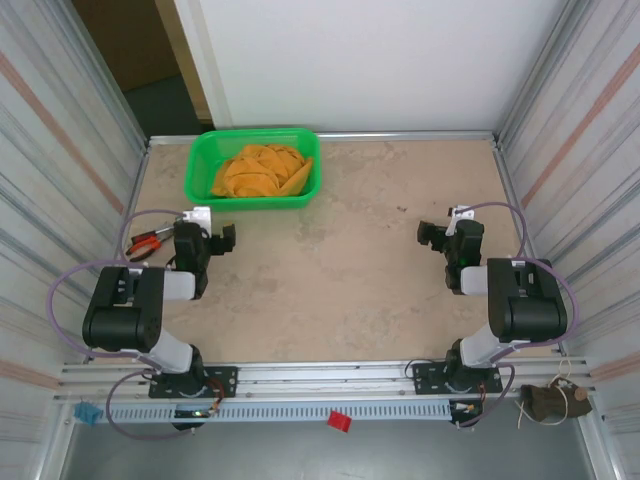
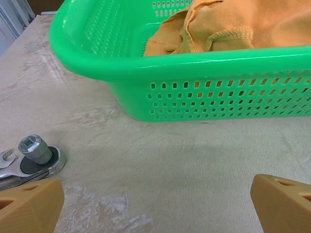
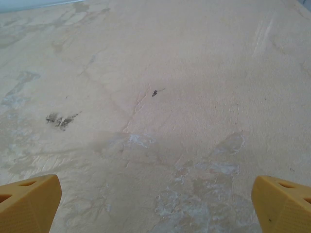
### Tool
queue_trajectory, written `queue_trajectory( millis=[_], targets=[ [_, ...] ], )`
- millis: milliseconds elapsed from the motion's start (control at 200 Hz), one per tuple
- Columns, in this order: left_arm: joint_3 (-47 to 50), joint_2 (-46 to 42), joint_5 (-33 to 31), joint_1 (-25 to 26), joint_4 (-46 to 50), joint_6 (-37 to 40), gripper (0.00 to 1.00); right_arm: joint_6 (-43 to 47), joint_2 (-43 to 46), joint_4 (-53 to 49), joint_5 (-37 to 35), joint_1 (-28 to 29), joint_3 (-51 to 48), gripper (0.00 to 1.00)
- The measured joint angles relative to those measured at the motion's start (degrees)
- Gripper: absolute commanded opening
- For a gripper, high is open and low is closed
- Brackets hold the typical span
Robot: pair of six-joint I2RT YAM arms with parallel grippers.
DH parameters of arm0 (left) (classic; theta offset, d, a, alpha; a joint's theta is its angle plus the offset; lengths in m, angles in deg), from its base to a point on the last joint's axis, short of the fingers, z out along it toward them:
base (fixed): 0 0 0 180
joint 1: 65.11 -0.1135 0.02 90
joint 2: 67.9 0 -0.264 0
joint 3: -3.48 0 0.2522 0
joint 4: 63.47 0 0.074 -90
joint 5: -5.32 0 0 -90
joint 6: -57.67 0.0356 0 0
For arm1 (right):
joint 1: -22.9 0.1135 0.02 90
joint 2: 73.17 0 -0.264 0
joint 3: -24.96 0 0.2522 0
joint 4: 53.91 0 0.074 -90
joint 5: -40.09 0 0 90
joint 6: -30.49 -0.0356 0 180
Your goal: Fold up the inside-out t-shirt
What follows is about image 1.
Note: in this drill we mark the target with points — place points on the yellow t-shirt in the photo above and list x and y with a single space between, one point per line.
260 172

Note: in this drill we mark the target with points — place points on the green plastic basket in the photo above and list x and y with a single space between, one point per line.
200 165

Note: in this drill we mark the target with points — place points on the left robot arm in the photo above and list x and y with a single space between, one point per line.
125 325

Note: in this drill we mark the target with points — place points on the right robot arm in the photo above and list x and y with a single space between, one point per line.
530 320

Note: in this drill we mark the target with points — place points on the blue plastic clip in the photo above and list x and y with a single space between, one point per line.
86 414

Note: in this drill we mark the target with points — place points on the red plastic block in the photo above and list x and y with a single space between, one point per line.
340 421

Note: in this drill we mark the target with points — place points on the brown wooden door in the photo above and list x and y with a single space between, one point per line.
125 40

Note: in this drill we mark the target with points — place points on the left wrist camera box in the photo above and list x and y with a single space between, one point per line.
200 216

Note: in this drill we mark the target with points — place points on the aluminium table edge frame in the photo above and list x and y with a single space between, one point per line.
400 135

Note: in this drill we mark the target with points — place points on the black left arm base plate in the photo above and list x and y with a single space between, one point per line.
225 382

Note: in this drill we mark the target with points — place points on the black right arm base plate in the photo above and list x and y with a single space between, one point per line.
425 377

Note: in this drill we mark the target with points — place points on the aluminium mounting rail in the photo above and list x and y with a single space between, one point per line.
320 380

